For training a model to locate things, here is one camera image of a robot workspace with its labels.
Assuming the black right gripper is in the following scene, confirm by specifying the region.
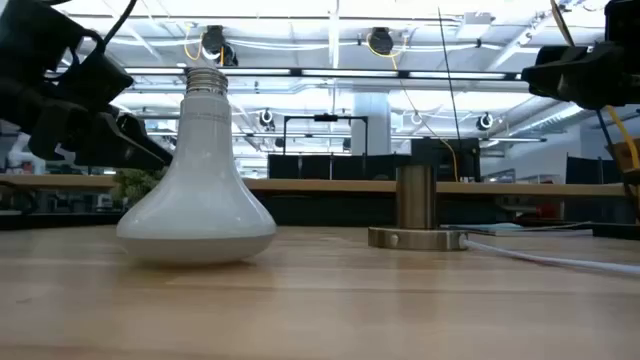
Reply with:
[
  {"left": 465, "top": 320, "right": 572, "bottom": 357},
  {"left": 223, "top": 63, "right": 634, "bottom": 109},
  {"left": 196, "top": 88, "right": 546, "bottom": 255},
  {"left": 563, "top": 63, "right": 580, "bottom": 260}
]
[{"left": 520, "top": 0, "right": 640, "bottom": 110}]

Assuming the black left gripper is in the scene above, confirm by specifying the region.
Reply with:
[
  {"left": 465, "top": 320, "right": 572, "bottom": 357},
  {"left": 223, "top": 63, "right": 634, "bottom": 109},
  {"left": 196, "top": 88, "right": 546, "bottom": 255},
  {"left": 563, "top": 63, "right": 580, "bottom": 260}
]
[{"left": 0, "top": 74, "right": 174, "bottom": 171}]

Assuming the white flood lightbulb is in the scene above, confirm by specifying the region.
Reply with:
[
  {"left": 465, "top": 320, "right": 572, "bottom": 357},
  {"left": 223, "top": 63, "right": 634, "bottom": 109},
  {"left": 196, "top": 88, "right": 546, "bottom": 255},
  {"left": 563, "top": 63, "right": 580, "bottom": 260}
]
[{"left": 115, "top": 67, "right": 277, "bottom": 265}]

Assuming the brushed metal lamp socket base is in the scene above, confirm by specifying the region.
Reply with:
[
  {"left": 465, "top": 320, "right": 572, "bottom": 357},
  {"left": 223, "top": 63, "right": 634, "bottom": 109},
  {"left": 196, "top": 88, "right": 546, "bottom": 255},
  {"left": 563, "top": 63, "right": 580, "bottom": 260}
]
[{"left": 368, "top": 164, "right": 470, "bottom": 252}]

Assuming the green plant in patterned pot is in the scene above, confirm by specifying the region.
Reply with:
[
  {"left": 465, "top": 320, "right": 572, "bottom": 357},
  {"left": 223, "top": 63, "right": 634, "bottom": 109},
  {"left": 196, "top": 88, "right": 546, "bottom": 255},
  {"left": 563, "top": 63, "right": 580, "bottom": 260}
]
[{"left": 110, "top": 168, "right": 169, "bottom": 206}]

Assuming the cardboard box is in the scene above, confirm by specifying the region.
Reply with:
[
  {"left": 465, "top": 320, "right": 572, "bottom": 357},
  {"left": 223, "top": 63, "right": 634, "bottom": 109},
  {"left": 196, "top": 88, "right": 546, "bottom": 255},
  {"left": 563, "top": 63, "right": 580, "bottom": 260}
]
[{"left": 605, "top": 137, "right": 640, "bottom": 174}]

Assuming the thin black pole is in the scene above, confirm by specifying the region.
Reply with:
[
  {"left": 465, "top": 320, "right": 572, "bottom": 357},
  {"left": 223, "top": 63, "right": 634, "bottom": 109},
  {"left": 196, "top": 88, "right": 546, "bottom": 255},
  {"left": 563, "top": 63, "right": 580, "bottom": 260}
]
[{"left": 438, "top": 7, "right": 464, "bottom": 141}]

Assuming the red object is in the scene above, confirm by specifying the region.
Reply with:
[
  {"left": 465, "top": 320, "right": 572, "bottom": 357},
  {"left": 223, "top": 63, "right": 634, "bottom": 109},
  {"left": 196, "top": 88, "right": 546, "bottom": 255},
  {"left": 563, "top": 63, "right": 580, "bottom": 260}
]
[{"left": 517, "top": 199, "right": 565, "bottom": 224}]

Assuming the black cabinet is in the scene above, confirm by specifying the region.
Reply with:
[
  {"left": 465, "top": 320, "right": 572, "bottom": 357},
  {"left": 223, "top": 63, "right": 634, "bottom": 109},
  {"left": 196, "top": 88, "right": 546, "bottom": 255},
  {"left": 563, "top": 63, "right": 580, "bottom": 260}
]
[{"left": 410, "top": 138, "right": 481, "bottom": 182}]

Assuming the waterfall cover book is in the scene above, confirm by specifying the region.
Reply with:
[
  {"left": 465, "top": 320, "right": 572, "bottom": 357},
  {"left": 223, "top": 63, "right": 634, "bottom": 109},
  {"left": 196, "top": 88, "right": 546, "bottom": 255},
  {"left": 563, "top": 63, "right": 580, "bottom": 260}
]
[{"left": 442, "top": 222, "right": 594, "bottom": 237}]

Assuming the white column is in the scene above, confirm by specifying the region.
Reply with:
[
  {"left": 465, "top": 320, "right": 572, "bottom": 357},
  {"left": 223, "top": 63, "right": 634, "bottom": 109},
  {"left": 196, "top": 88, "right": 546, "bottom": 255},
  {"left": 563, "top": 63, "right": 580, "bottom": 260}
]
[{"left": 351, "top": 92, "right": 392, "bottom": 156}]

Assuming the light wooden desk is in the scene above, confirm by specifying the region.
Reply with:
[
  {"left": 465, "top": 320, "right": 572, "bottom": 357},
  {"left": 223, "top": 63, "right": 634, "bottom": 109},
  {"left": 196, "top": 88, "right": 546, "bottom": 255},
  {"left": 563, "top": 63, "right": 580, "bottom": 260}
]
[{"left": 0, "top": 173, "right": 629, "bottom": 197}]

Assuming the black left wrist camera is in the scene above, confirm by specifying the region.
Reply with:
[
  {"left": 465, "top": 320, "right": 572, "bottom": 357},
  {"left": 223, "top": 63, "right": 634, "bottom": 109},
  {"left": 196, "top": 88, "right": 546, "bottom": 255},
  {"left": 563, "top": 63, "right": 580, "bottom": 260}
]
[{"left": 52, "top": 49, "right": 135, "bottom": 119}]

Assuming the long black cable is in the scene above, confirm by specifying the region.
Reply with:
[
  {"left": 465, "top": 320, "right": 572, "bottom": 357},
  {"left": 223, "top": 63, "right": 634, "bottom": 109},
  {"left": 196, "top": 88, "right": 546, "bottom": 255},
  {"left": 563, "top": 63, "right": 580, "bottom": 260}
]
[{"left": 549, "top": 0, "right": 640, "bottom": 221}]

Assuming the black cable loop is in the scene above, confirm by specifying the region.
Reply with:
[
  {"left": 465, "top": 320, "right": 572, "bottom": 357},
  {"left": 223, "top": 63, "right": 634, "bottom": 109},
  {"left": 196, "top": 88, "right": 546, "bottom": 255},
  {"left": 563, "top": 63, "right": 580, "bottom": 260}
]
[{"left": 0, "top": 179, "right": 40, "bottom": 215}]

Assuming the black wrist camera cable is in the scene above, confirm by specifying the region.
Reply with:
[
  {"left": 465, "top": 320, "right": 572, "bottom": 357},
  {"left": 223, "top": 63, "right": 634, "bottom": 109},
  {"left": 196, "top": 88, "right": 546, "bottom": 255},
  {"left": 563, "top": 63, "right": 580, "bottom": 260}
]
[{"left": 74, "top": 0, "right": 139, "bottom": 66}]

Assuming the black ceiling cord reel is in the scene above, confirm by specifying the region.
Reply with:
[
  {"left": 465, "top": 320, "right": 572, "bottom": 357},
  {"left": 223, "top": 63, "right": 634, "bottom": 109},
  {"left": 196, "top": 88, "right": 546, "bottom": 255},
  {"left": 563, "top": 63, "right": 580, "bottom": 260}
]
[
  {"left": 199, "top": 24, "right": 239, "bottom": 67},
  {"left": 367, "top": 27, "right": 396, "bottom": 56}
]

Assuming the thin yellow hanging cable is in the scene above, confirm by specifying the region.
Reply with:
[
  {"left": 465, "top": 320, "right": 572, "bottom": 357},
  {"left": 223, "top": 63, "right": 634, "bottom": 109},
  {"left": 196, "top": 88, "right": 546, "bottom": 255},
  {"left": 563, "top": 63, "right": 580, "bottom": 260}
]
[{"left": 367, "top": 32, "right": 460, "bottom": 182}]

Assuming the black partition wall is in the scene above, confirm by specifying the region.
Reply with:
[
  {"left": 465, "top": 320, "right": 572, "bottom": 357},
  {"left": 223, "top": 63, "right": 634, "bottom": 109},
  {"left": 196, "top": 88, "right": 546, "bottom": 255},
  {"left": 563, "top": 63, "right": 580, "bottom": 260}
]
[{"left": 267, "top": 153, "right": 414, "bottom": 181}]

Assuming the white lamp power cable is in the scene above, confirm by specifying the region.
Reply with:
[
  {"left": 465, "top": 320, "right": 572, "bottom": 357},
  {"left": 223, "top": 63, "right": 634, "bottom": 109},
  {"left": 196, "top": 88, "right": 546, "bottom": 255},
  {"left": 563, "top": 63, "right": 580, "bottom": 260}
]
[{"left": 462, "top": 238, "right": 640, "bottom": 277}]

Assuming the black gantry frame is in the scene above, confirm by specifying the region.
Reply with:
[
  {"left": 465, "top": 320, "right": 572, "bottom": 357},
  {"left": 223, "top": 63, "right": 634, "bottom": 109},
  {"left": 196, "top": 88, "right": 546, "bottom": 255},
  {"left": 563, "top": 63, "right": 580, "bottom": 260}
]
[{"left": 283, "top": 113, "right": 370, "bottom": 156}]

